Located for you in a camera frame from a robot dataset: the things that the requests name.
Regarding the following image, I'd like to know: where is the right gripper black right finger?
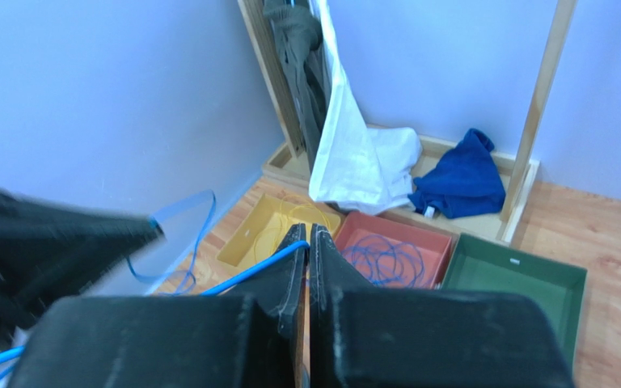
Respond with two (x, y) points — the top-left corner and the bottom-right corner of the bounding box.
(309, 224), (574, 387)

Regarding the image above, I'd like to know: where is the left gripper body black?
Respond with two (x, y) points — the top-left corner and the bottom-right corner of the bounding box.
(0, 191), (163, 347)

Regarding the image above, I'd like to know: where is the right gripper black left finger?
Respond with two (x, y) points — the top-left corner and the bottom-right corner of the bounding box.
(7, 249), (306, 387)

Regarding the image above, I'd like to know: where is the blue thin cable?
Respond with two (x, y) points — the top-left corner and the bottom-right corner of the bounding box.
(0, 189), (427, 388)

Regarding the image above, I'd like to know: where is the orange yellow thin cable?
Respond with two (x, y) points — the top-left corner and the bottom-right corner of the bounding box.
(251, 196), (333, 264)

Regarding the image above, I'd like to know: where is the red plastic bin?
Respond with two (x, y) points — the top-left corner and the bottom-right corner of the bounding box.
(335, 212), (454, 289)

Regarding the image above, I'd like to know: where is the yellow plastic bin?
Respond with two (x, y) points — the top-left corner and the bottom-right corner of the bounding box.
(216, 194), (342, 271)

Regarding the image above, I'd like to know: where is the green plastic bin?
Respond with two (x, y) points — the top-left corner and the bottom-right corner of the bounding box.
(441, 234), (588, 368)

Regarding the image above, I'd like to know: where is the white garment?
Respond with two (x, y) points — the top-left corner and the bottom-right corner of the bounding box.
(308, 1), (422, 215)

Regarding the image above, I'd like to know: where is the dark blue cloth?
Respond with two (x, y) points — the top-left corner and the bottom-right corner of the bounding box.
(408, 129), (506, 219)

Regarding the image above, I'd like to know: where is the olive green garment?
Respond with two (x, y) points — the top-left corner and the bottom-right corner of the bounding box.
(264, 1), (329, 169)

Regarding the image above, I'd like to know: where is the wooden rack frame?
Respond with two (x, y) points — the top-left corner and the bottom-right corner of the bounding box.
(239, 0), (576, 246)

